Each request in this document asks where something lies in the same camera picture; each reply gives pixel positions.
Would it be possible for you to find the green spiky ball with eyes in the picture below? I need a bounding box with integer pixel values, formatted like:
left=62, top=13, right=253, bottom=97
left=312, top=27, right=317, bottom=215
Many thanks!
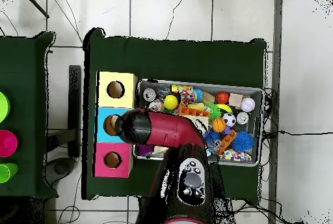
left=205, top=102, right=222, bottom=121

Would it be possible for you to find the pink plastic cup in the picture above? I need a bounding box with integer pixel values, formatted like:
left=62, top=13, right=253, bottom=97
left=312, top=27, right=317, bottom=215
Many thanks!
left=0, top=129, right=19, bottom=158

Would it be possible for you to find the small orange basketball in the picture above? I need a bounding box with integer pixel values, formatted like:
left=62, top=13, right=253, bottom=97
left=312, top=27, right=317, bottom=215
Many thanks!
left=211, top=117, right=227, bottom=133

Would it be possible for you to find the black floor cable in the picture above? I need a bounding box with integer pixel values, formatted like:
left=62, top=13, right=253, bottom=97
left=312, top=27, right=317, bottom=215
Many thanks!
left=261, top=130, right=333, bottom=137

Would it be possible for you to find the black upright panel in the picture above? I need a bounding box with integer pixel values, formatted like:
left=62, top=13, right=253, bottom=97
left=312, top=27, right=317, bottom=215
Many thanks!
left=68, top=64, right=82, bottom=158

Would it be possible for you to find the blue spiky ball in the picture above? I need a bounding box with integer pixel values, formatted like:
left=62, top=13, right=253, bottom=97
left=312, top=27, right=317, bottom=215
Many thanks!
left=230, top=130, right=254, bottom=153

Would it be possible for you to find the yellow smooth ball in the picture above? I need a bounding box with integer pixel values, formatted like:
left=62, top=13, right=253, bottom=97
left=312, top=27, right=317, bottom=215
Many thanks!
left=163, top=94, right=180, bottom=111

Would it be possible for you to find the wooden box with three holes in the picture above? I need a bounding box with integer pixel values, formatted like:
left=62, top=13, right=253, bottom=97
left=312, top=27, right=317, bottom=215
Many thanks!
left=92, top=71, right=138, bottom=178

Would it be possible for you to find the black pole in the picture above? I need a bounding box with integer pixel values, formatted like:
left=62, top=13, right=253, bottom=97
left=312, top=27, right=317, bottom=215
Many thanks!
left=21, top=0, right=50, bottom=19

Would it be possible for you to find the grey stand foot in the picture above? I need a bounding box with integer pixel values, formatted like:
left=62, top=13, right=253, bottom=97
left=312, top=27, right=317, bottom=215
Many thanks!
left=45, top=157, right=77, bottom=186

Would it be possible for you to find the neon green plastic cup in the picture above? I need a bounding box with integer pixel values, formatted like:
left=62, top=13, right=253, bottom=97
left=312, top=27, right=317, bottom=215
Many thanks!
left=0, top=162, right=20, bottom=184
left=0, top=91, right=11, bottom=124

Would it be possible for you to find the shallow wire mesh bin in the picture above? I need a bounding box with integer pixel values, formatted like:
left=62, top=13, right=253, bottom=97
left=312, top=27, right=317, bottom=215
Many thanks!
left=132, top=78, right=264, bottom=167

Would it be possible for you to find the purple spiky ball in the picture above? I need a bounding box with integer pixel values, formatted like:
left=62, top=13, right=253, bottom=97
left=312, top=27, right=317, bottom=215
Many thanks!
left=135, top=144, right=154, bottom=156

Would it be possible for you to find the small white baseball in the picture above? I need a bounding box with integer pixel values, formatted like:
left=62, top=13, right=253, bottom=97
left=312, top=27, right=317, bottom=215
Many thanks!
left=240, top=96, right=256, bottom=113

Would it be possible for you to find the dark green table cloth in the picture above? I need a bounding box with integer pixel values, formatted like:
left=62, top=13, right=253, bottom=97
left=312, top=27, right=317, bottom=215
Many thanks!
left=0, top=31, right=59, bottom=199
left=81, top=27, right=267, bottom=205

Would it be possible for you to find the orange red ball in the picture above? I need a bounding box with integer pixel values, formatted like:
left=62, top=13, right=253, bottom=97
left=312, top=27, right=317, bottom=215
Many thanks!
left=215, top=91, right=230, bottom=105

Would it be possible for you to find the small soccer ball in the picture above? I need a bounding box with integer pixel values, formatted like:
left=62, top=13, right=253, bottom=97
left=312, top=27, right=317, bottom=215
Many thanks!
left=221, top=112, right=237, bottom=128

